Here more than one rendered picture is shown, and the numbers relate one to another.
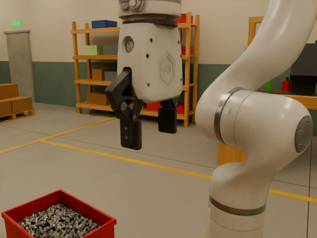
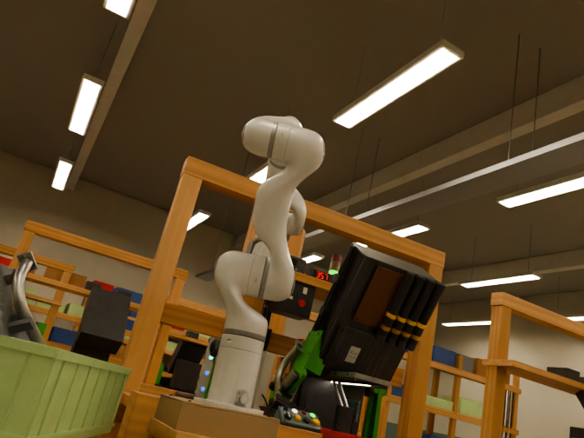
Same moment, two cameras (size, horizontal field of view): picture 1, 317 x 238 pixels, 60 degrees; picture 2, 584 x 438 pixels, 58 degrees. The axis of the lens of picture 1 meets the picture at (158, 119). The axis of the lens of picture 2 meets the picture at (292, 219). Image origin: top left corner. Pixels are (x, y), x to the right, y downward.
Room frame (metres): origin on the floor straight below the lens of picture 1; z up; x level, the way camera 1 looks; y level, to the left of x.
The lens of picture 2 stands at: (1.49, -1.34, 0.95)
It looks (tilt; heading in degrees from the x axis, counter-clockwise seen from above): 19 degrees up; 127
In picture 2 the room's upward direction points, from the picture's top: 13 degrees clockwise
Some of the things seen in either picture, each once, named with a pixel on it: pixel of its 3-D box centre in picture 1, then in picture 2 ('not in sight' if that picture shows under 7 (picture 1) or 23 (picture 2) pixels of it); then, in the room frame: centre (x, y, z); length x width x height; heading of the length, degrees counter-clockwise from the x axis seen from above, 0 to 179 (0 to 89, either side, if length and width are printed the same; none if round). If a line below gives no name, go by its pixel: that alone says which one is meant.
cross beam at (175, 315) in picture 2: not in sight; (289, 347); (0.02, 0.84, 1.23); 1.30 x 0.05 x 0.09; 57
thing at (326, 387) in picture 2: not in sight; (324, 388); (0.27, 0.81, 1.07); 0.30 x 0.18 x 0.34; 57
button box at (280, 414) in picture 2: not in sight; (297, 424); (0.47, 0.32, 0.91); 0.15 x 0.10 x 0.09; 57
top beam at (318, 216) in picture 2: not in sight; (322, 218); (0.07, 0.81, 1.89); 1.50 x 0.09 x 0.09; 57
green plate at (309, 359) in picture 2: not in sight; (312, 356); (0.34, 0.54, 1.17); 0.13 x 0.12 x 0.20; 57
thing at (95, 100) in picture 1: (130, 70); not in sight; (6.27, 0.62, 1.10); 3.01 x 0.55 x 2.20; 61
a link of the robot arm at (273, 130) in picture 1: (255, 152); (242, 294); (0.52, -0.19, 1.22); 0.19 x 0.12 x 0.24; 38
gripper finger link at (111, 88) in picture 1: (129, 85); not in sight; (0.35, 0.04, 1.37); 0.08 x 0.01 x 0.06; 147
